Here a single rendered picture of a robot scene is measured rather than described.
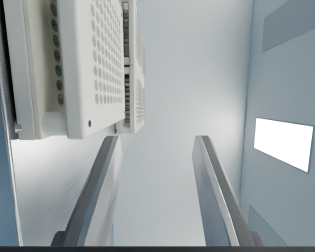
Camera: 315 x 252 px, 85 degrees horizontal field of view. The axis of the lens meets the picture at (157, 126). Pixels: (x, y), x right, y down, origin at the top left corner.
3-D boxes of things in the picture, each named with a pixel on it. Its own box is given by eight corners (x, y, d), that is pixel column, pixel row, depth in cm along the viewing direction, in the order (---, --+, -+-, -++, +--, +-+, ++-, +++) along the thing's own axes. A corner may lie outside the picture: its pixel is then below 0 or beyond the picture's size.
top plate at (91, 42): (65, 141, 18) (85, 141, 18) (44, -139, 15) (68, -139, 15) (117, 118, 42) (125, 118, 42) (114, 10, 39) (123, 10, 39)
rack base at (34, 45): (18, 140, 18) (41, 140, 18) (-15, -140, 15) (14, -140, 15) (97, 118, 42) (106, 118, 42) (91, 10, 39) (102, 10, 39)
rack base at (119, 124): (126, 78, 85) (131, 78, 85) (127, 127, 87) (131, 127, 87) (114, 65, 60) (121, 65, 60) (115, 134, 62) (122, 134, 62)
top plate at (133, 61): (136, 25, 82) (140, 25, 83) (136, 77, 85) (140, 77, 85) (127, -10, 58) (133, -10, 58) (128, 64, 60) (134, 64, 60)
